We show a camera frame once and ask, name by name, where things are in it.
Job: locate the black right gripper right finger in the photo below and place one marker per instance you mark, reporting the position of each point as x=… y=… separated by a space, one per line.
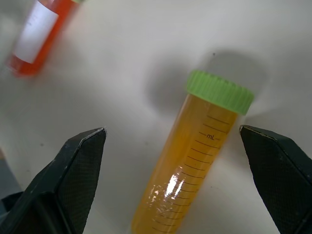
x=280 y=175

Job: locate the red test tube white label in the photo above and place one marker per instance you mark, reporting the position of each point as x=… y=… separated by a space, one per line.
x=36 y=39

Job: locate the yellow test tube green cap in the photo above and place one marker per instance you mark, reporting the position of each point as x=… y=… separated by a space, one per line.
x=185 y=161

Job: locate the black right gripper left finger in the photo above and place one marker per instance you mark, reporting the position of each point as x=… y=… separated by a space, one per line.
x=63 y=185

